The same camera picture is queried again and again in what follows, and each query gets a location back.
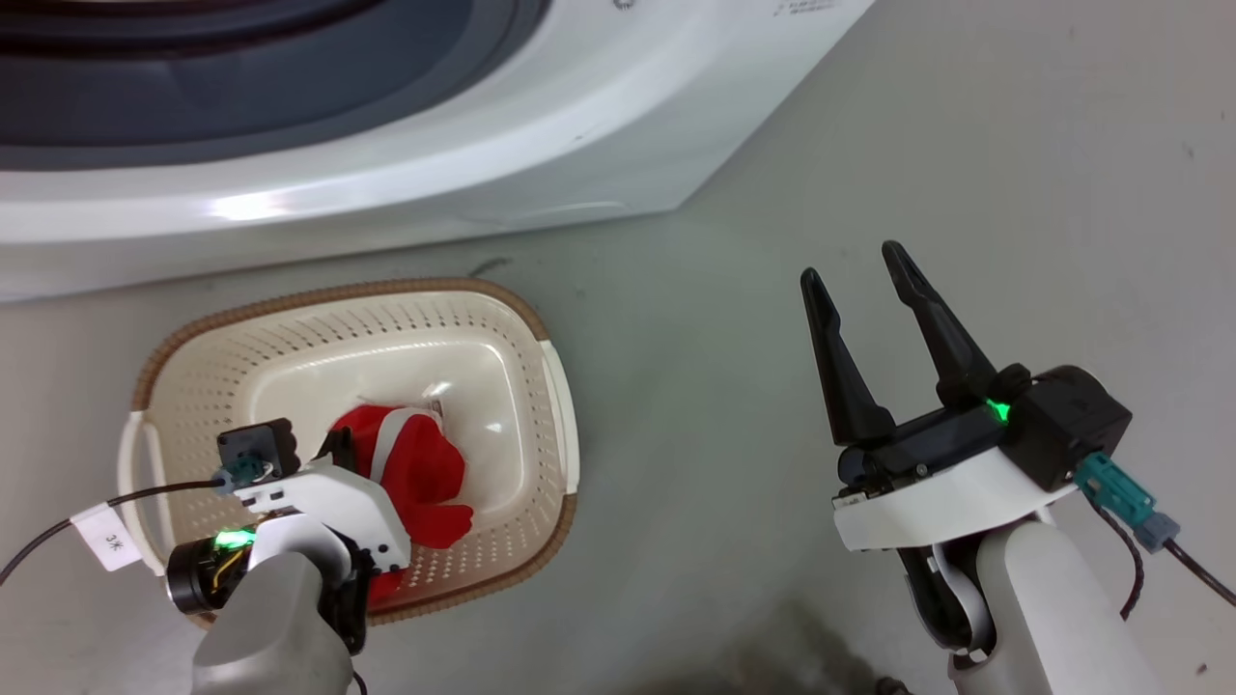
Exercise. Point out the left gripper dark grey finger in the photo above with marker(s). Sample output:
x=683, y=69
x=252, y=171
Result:
x=341, y=450

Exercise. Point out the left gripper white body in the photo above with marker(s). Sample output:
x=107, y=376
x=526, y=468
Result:
x=333, y=497

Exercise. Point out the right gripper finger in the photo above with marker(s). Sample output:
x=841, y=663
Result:
x=845, y=376
x=941, y=328

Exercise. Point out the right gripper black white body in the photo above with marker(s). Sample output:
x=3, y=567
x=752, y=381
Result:
x=927, y=497

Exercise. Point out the red garment with white stripe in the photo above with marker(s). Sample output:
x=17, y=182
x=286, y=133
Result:
x=425, y=478

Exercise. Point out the right arm grey white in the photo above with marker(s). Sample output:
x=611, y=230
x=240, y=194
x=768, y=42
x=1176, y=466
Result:
x=1053, y=618

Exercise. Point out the left arm grey white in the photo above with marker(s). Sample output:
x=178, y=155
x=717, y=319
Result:
x=270, y=627

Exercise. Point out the cream perforated laundry basket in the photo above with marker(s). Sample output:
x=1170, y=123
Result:
x=386, y=343

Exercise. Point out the white washing machine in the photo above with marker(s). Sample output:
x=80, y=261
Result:
x=618, y=125

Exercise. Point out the dark grey washer door gasket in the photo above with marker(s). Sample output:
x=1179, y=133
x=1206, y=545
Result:
x=241, y=87

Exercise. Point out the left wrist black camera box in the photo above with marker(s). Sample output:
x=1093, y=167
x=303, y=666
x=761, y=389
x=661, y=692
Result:
x=257, y=446

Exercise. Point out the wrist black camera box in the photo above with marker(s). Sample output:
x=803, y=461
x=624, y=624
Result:
x=257, y=446
x=1072, y=425

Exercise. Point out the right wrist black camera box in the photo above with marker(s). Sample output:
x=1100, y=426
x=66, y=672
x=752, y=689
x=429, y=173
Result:
x=1072, y=425

